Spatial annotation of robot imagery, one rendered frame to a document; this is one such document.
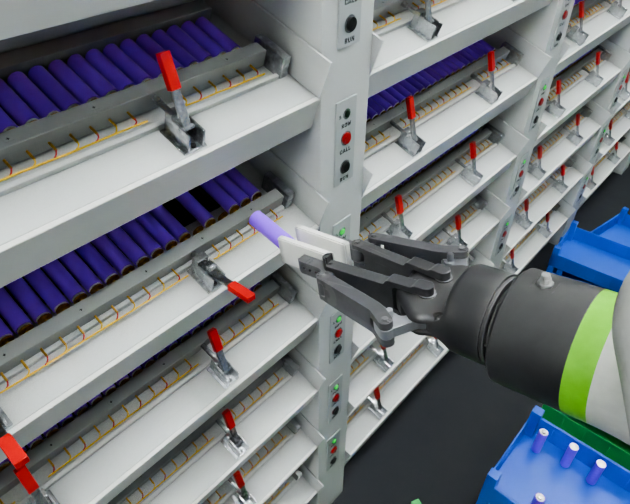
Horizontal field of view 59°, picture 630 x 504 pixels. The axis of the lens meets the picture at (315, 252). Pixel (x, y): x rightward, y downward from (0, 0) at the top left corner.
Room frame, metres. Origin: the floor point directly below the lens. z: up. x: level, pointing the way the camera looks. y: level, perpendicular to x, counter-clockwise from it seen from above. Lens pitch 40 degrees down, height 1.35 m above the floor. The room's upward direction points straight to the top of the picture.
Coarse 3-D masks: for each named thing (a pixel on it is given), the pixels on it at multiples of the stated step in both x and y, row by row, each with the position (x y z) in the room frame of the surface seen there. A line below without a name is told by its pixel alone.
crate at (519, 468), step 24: (528, 432) 0.64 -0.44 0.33; (552, 432) 0.63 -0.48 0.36; (504, 456) 0.57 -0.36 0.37; (528, 456) 0.59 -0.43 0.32; (552, 456) 0.59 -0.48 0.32; (576, 456) 0.59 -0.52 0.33; (600, 456) 0.57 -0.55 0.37; (504, 480) 0.54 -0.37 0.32; (528, 480) 0.54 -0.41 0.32; (552, 480) 0.54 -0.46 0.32; (576, 480) 0.54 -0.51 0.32; (600, 480) 0.54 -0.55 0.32; (624, 480) 0.53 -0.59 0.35
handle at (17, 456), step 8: (0, 424) 0.28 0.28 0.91; (0, 432) 0.28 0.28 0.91; (0, 440) 0.27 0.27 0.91; (8, 440) 0.27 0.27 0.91; (8, 448) 0.26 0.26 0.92; (16, 448) 0.26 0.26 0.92; (8, 456) 0.25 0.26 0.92; (16, 456) 0.25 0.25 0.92; (24, 456) 0.25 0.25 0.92; (16, 464) 0.25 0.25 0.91; (24, 464) 0.25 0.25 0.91
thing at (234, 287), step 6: (210, 270) 0.49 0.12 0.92; (216, 270) 0.49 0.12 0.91; (216, 276) 0.48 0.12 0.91; (222, 276) 0.48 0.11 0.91; (222, 282) 0.47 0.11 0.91; (228, 282) 0.47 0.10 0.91; (234, 282) 0.47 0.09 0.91; (228, 288) 0.46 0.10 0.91; (234, 288) 0.46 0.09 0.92; (240, 288) 0.46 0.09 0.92; (246, 288) 0.46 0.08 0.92; (234, 294) 0.46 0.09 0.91; (240, 294) 0.45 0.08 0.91; (246, 294) 0.45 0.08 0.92; (252, 294) 0.45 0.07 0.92; (246, 300) 0.44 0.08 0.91; (252, 300) 0.45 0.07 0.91
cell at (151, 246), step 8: (128, 224) 0.54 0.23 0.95; (136, 224) 0.54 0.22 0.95; (128, 232) 0.53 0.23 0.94; (136, 232) 0.53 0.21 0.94; (144, 232) 0.53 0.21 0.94; (136, 240) 0.52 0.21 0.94; (144, 240) 0.52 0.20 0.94; (152, 240) 0.52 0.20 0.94; (144, 248) 0.51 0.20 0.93; (152, 248) 0.51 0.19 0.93; (160, 248) 0.52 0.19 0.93
